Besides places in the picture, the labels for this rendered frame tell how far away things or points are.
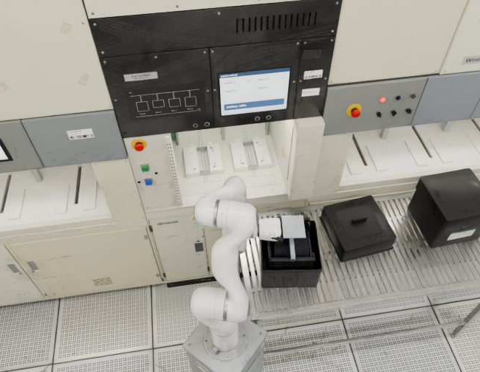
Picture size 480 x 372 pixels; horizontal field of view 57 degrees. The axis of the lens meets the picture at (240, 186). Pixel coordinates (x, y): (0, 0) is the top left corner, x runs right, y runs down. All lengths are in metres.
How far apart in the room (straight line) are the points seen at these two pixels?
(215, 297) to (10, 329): 1.84
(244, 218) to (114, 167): 0.81
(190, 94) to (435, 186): 1.31
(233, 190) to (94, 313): 1.76
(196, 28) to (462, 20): 1.02
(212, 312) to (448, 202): 1.28
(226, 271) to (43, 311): 1.85
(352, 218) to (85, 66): 1.45
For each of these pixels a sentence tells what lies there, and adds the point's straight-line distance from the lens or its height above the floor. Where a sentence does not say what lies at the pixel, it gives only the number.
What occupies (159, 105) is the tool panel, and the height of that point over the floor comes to 1.56.
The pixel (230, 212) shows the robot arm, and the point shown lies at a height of 1.51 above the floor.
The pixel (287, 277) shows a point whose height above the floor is 0.87.
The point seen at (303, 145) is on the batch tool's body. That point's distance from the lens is 2.07.
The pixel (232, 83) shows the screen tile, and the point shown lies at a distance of 1.82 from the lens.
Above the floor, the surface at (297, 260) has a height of 0.99.
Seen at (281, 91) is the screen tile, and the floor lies 1.56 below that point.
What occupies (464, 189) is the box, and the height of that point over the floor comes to 1.01.
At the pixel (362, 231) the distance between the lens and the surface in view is 2.34.
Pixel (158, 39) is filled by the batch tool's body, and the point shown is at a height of 1.85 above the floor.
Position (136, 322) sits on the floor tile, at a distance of 3.05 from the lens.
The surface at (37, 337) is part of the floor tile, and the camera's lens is 3.20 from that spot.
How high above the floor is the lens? 2.74
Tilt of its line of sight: 51 degrees down
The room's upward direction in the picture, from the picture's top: 1 degrees counter-clockwise
